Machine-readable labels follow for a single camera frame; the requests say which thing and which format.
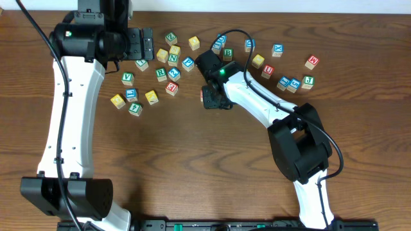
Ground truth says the blue 2 block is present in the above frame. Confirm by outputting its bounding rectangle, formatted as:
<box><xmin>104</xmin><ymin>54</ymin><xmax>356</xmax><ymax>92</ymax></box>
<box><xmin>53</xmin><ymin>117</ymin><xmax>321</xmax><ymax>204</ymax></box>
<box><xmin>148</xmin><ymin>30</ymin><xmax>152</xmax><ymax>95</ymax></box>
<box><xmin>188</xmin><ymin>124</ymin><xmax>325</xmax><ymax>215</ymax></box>
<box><xmin>168</xmin><ymin>67</ymin><xmax>180</xmax><ymax>81</ymax></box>

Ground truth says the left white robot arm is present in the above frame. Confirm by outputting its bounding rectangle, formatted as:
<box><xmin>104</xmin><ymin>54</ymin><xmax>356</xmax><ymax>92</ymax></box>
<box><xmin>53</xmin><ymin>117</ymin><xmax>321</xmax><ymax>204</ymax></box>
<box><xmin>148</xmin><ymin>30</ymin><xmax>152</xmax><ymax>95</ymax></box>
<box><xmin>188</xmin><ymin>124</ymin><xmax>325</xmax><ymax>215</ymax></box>
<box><xmin>20</xmin><ymin>0</ymin><xmax>154</xmax><ymax>230</ymax></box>

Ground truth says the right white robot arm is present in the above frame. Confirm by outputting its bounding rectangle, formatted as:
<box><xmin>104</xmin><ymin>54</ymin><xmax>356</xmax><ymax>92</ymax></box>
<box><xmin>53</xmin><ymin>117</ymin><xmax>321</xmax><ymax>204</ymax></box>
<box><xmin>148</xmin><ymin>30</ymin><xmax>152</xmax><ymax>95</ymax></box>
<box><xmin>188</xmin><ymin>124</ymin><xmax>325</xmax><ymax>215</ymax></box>
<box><xmin>195</xmin><ymin>50</ymin><xmax>334</xmax><ymax>230</ymax></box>

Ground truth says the blue P block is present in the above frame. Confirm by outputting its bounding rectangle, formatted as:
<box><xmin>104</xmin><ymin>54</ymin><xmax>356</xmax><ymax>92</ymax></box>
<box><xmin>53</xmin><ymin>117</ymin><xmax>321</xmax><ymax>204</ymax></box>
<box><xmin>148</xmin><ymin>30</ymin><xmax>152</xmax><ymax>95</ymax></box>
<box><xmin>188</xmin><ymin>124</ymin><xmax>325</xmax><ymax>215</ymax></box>
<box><xmin>182</xmin><ymin>56</ymin><xmax>194</xmax><ymax>72</ymax></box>

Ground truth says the red E block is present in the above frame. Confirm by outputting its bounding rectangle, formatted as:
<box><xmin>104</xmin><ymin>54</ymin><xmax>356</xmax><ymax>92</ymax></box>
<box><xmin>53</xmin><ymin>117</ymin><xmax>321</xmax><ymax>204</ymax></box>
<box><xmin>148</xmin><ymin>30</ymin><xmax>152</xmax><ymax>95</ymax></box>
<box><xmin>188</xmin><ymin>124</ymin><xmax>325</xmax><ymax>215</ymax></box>
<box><xmin>165</xmin><ymin>81</ymin><xmax>179</xmax><ymax>96</ymax></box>

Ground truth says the green B block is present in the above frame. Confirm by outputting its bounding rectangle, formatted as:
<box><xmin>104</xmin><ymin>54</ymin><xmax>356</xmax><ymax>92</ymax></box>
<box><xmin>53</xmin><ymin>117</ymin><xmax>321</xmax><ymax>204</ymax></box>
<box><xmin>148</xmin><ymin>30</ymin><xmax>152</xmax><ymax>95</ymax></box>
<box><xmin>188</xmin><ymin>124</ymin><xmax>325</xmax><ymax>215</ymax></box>
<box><xmin>223</xmin><ymin>48</ymin><xmax>233</xmax><ymax>62</ymax></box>

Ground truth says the blue block lower pair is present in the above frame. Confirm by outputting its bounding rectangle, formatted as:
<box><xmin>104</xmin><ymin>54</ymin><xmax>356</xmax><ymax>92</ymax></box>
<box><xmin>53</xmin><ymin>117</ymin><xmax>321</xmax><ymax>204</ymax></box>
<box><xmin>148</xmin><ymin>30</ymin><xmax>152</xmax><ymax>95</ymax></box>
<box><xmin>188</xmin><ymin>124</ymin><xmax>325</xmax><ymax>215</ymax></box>
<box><xmin>211</xmin><ymin>41</ymin><xmax>222</xmax><ymax>55</ymax></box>

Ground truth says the blue block pair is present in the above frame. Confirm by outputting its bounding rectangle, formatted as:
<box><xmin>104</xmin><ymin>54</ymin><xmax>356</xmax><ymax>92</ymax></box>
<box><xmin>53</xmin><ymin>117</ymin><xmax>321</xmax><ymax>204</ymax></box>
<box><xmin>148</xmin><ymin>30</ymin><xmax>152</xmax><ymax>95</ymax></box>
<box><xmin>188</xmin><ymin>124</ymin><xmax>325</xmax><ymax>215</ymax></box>
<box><xmin>217</xmin><ymin>34</ymin><xmax>227</xmax><ymax>47</ymax></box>
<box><xmin>211</xmin><ymin>41</ymin><xmax>222</xmax><ymax>55</ymax></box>

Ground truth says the blue block top pair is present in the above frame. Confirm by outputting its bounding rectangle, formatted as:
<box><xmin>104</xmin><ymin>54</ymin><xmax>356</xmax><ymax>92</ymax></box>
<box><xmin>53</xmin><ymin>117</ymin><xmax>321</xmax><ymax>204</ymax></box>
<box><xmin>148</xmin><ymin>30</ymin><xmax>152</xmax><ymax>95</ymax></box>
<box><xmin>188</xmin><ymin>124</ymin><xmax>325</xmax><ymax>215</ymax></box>
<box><xmin>217</xmin><ymin>34</ymin><xmax>227</xmax><ymax>47</ymax></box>

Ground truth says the yellow block upper right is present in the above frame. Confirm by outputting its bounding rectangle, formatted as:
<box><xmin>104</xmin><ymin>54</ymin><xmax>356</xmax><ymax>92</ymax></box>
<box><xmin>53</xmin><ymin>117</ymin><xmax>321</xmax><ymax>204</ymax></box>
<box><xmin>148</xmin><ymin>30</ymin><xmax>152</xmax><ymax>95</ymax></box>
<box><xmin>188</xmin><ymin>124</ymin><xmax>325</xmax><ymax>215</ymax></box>
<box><xmin>252</xmin><ymin>54</ymin><xmax>265</xmax><ymax>69</ymax></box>

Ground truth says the green N block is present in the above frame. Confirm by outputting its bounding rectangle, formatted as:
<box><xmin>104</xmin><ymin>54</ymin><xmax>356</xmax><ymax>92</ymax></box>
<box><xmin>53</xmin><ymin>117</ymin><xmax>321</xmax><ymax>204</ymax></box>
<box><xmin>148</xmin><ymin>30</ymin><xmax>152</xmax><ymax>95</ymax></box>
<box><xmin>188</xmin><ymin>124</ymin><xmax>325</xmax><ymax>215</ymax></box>
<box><xmin>168</xmin><ymin>54</ymin><xmax>179</xmax><ymax>67</ymax></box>

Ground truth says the yellow block top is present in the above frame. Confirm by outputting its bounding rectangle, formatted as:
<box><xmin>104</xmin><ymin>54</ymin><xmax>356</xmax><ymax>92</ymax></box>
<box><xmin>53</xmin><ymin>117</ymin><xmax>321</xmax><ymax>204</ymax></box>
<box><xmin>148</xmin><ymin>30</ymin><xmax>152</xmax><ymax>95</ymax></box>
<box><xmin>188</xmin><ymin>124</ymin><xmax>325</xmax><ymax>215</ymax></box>
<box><xmin>189</xmin><ymin>36</ymin><xmax>200</xmax><ymax>51</ymax></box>

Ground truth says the green R block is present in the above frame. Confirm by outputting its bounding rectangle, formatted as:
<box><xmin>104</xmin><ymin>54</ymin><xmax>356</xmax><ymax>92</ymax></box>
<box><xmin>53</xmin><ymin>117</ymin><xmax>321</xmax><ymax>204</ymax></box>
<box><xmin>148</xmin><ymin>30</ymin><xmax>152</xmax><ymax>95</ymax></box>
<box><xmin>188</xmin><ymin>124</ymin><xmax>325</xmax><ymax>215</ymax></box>
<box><xmin>155</xmin><ymin>68</ymin><xmax>167</xmax><ymax>82</ymax></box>

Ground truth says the red U block right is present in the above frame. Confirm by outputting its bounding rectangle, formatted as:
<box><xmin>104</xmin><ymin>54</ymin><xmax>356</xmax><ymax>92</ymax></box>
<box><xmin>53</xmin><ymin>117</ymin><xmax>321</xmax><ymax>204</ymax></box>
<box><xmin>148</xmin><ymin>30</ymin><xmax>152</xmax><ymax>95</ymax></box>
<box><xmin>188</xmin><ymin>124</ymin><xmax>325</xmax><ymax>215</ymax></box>
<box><xmin>261</xmin><ymin>64</ymin><xmax>275</xmax><ymax>79</ymax></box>

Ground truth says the yellow block upper near N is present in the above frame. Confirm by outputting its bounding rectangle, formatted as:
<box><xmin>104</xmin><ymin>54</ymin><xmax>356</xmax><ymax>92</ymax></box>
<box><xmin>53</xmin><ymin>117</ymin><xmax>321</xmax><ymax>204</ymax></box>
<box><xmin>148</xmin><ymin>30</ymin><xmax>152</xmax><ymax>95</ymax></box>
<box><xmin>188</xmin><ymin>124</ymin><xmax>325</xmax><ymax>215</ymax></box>
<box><xmin>170</xmin><ymin>45</ymin><xmax>181</xmax><ymax>56</ymax></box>

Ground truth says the yellow block n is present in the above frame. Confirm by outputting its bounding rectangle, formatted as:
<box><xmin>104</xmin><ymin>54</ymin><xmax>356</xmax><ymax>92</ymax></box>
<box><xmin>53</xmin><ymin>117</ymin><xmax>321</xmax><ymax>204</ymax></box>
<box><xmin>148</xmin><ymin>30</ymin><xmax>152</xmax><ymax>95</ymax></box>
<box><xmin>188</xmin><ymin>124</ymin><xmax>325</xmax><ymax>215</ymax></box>
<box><xmin>170</xmin><ymin>45</ymin><xmax>181</xmax><ymax>56</ymax></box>
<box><xmin>156</xmin><ymin>48</ymin><xmax>169</xmax><ymax>63</ymax></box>

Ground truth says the blue D block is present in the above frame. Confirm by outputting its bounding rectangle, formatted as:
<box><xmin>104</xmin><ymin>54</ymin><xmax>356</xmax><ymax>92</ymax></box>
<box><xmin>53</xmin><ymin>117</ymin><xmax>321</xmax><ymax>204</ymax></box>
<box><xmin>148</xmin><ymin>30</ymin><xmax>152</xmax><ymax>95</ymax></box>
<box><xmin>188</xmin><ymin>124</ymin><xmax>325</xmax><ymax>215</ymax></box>
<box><xmin>244</xmin><ymin>39</ymin><xmax>256</xmax><ymax>53</ymax></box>

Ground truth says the yellow block lower left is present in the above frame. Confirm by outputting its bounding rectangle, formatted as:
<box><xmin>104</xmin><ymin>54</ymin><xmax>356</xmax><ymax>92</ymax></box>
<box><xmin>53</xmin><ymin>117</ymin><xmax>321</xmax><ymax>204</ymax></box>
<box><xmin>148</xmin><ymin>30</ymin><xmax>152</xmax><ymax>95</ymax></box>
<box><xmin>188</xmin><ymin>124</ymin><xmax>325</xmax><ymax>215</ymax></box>
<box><xmin>145</xmin><ymin>90</ymin><xmax>159</xmax><ymax>105</ymax></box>

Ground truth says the green Z block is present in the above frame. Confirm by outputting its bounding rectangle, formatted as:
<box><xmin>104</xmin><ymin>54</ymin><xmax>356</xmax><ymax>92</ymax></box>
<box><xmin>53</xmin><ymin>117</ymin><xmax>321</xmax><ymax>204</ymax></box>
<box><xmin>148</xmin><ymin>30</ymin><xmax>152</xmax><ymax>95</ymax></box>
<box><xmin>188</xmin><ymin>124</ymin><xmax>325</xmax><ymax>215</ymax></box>
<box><xmin>165</xmin><ymin>31</ymin><xmax>178</xmax><ymax>46</ymax></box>

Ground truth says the blue X block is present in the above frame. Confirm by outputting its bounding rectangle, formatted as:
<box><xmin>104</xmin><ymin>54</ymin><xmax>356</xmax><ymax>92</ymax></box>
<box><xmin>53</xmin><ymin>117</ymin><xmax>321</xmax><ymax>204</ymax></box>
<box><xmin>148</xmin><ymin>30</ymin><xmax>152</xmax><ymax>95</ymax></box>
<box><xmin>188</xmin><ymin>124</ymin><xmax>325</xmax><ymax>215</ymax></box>
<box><xmin>272</xmin><ymin>44</ymin><xmax>284</xmax><ymax>57</ymax></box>

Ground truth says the green 7 block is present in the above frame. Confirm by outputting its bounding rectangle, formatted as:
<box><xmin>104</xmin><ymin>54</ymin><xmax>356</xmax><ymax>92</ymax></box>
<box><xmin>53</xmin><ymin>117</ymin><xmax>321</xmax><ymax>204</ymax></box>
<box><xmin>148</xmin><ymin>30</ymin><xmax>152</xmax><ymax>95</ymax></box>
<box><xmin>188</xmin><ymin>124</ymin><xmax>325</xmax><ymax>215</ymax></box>
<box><xmin>135</xmin><ymin>60</ymin><xmax>149</xmax><ymax>71</ymax></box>

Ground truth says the green 4 block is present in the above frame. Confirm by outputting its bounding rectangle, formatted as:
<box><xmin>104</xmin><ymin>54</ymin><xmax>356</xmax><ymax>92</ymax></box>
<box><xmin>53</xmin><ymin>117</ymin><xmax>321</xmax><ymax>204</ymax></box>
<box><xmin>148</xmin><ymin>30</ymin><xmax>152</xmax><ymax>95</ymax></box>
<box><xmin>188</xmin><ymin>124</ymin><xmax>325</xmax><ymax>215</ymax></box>
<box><xmin>128</xmin><ymin>103</ymin><xmax>143</xmax><ymax>116</ymax></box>

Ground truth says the blue L block left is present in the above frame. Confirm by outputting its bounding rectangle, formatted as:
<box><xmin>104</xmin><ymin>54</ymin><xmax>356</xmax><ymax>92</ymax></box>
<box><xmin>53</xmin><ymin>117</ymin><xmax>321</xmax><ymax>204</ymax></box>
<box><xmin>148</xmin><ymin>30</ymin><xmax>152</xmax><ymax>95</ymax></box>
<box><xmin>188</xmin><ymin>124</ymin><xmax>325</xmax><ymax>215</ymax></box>
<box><xmin>125</xmin><ymin>89</ymin><xmax>138</xmax><ymax>102</ymax></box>

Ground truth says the green V block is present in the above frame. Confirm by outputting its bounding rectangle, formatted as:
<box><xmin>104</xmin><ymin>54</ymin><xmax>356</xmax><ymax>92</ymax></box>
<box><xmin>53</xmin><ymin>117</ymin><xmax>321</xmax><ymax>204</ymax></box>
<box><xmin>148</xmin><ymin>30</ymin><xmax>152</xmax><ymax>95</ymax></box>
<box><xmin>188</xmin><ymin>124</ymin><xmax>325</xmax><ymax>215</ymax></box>
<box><xmin>121</xmin><ymin>72</ymin><xmax>134</xmax><ymax>86</ymax></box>

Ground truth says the green J block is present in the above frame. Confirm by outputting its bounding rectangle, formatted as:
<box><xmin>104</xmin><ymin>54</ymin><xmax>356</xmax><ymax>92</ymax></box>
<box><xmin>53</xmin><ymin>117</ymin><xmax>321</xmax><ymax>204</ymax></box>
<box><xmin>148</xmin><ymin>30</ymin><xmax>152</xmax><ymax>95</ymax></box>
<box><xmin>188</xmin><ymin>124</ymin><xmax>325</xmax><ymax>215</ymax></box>
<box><xmin>301</xmin><ymin>76</ymin><xmax>315</xmax><ymax>89</ymax></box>

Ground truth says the yellow block far left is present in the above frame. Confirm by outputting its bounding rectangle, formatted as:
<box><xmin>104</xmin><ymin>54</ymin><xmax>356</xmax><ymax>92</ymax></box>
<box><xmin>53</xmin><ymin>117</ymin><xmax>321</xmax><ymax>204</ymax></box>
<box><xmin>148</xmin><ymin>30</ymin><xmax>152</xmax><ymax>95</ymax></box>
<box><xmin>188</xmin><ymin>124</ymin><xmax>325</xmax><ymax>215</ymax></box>
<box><xmin>110</xmin><ymin>94</ymin><xmax>126</xmax><ymax>109</ymax></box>

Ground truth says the red M block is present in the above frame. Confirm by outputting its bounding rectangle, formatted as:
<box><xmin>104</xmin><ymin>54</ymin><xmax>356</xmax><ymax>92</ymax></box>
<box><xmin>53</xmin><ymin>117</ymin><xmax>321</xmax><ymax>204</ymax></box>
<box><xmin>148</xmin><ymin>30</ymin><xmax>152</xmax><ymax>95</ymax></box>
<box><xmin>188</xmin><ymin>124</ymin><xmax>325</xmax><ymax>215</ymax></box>
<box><xmin>304</xmin><ymin>55</ymin><xmax>319</xmax><ymax>70</ymax></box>

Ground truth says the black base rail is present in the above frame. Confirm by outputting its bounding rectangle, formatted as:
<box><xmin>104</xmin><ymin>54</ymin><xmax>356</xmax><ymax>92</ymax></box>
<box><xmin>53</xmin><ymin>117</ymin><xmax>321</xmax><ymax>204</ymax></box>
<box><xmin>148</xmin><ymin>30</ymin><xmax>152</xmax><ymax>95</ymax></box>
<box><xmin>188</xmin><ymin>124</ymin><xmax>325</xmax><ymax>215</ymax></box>
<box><xmin>57</xmin><ymin>219</ymin><xmax>379</xmax><ymax>231</ymax></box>

